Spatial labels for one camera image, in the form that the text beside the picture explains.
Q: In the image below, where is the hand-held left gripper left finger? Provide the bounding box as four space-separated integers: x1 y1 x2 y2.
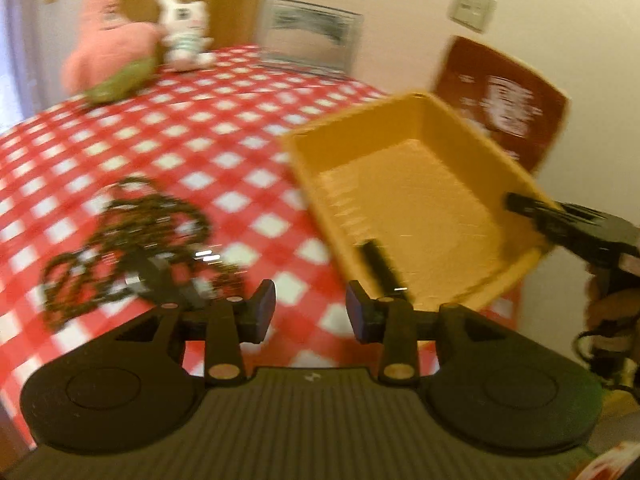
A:
117 279 277 389

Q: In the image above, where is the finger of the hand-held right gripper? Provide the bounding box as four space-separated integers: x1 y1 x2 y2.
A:
359 239 410 295
506 192 556 228

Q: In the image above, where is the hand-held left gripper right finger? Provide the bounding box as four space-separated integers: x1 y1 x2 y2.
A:
345 280 507 389

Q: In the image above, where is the yellow plastic tray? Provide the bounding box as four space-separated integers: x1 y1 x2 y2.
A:
280 91 562 314

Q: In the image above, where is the dark bead bracelet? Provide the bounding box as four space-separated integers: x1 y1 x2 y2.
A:
41 247 153 322

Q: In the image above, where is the person's right hand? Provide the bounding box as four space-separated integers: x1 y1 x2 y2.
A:
584 269 640 348

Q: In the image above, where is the red lucky cat cushion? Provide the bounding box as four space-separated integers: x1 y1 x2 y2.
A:
432 36 571 175

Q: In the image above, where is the red checkered tablecloth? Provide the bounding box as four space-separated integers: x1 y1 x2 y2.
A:
0 44 523 453

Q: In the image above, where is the white bunny plush toy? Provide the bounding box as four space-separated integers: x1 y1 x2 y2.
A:
153 0 216 72

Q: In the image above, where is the pink starfish plush toy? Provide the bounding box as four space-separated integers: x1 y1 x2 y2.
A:
61 0 164 106

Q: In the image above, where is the white sheer curtain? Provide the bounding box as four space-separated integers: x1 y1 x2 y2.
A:
0 0 101 136

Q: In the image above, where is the black cable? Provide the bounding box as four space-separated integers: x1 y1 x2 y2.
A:
572 329 613 376

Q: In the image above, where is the beige network wall plate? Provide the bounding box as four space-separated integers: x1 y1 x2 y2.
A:
446 0 498 35

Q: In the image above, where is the silver picture frame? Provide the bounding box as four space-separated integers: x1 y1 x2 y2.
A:
259 0 364 77

